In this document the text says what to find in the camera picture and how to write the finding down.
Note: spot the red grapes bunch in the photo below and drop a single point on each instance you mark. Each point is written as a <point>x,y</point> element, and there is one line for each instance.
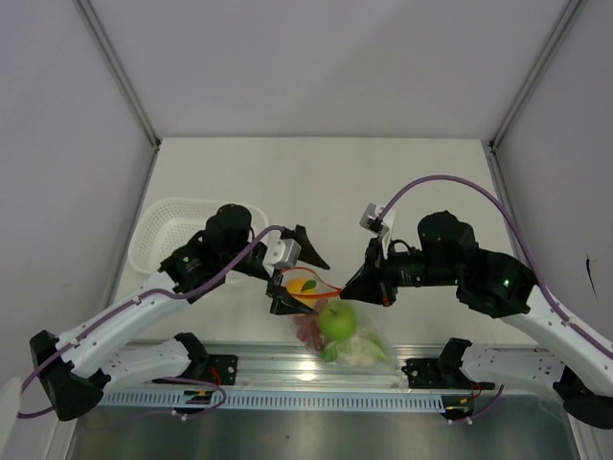
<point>308,331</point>

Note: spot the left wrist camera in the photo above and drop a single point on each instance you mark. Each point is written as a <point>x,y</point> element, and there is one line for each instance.
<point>280,255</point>

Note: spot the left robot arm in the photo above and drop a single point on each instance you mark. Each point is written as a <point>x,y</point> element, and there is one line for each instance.
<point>77,368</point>

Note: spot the aluminium mounting rail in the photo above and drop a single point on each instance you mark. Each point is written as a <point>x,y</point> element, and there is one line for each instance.
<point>294,367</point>

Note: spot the green apple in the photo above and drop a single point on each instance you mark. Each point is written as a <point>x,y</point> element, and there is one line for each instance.
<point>338,320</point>

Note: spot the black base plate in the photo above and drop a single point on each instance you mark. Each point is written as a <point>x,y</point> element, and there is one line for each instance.
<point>218,369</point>
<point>435,373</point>

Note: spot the orange fruit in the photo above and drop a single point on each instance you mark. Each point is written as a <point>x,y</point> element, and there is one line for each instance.
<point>302,289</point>

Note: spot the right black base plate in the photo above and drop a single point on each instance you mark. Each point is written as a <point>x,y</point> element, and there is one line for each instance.
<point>435,373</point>

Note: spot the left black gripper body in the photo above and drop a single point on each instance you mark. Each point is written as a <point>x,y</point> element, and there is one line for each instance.
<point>247,265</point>

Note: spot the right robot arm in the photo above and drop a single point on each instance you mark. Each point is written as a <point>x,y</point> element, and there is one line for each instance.
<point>566,366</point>

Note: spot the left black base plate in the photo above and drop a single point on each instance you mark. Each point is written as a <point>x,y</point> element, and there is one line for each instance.
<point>218,369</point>

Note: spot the clear zip top bag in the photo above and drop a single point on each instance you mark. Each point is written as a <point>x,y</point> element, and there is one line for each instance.
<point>325,293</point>

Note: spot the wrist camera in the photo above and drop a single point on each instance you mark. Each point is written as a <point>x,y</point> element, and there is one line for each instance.
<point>280,255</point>
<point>378,223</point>

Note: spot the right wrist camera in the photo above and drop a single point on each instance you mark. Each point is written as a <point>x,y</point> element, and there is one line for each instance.
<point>378,223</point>

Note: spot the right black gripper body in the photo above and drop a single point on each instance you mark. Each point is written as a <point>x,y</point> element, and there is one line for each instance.
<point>409,268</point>

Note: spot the white slotted cable duct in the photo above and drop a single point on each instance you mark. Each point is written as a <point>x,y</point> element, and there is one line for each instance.
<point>396,402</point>

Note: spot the white perforated plastic basket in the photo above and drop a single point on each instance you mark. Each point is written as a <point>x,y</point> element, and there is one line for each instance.
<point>166,225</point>

